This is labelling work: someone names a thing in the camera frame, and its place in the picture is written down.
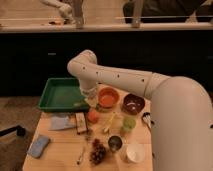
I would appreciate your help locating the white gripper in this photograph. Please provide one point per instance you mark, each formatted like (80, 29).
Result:
(89, 91)

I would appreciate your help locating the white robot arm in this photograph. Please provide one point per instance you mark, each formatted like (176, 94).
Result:
(181, 111)

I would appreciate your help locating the orange bowl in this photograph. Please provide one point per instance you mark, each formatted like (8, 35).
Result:
(108, 97)

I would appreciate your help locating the purple bowl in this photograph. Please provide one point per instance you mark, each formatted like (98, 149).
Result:
(133, 104)

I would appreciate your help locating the orange fruit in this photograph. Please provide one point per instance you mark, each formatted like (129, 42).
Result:
(93, 115)

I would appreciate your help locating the green plastic tray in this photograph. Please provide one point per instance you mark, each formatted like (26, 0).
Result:
(60, 94)

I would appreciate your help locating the brown snack bar package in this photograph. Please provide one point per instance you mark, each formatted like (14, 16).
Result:
(80, 123)

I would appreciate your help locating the yellow banana piece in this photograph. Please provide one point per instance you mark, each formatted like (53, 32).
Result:
(109, 123)

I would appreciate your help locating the grey cloth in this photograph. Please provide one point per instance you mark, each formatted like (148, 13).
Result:
(60, 122)

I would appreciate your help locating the green cup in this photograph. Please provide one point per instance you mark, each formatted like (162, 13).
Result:
(128, 124)

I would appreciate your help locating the metal cup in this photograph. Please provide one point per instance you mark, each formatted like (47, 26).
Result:
(115, 143)

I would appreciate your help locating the purple grapes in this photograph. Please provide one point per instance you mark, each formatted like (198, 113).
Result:
(98, 152)

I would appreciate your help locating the metal spoon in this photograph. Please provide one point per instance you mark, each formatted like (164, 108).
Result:
(82, 153)

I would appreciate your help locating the blue sponge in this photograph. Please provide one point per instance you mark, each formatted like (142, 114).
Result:
(38, 145)

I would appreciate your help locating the white cup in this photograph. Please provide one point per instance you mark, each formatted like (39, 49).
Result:
(135, 152)

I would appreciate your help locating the black chair leg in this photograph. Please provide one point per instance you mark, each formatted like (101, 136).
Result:
(19, 130)

